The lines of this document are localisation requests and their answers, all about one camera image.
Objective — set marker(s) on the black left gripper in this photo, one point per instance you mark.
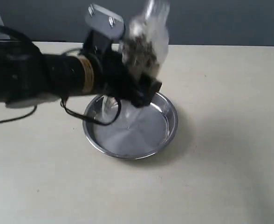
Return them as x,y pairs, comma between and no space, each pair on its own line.
112,78

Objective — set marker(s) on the clear plastic shaker bottle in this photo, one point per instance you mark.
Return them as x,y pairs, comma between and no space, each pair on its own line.
143,50

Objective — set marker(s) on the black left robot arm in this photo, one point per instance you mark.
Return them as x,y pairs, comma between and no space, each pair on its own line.
29,77

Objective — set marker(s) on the round steel tray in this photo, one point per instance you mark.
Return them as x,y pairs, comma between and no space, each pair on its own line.
152,131

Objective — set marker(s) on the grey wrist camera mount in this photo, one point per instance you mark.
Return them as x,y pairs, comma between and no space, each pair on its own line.
104,26

